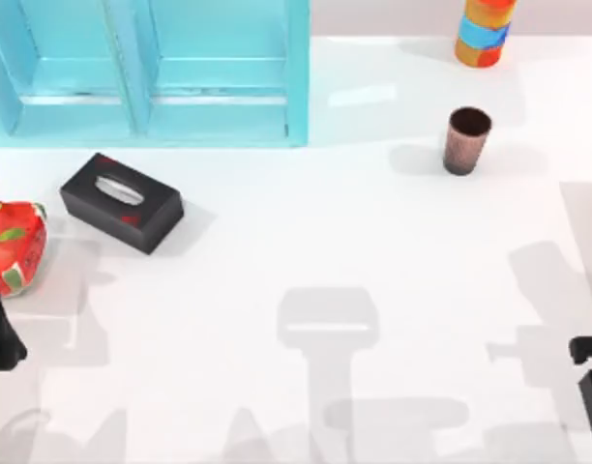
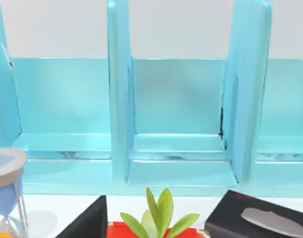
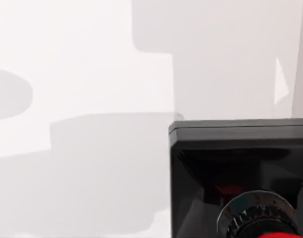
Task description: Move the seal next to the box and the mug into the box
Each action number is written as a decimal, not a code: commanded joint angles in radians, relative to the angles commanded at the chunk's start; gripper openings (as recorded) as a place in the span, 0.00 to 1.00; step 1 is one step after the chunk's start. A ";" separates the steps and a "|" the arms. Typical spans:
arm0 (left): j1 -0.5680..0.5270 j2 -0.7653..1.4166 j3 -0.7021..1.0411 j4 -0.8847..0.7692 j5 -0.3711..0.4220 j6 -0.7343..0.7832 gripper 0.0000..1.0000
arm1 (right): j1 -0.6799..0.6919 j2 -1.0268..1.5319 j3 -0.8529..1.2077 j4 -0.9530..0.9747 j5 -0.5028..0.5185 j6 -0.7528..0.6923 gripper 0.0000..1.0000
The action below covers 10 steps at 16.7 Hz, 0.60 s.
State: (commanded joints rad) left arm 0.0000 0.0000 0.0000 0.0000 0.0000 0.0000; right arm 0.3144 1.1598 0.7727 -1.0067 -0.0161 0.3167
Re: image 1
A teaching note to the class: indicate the black tissue box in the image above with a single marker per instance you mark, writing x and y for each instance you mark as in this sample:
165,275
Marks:
131,224

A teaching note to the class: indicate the orange and blue can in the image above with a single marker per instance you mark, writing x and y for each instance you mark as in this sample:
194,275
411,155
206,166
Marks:
482,38

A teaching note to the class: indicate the white tissue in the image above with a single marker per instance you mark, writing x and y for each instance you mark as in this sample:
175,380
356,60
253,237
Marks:
118,188

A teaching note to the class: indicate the light blue rack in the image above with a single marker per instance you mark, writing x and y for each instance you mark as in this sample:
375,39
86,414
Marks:
218,72

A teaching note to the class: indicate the brown cup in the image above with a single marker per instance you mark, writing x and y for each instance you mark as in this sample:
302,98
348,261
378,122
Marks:
463,147

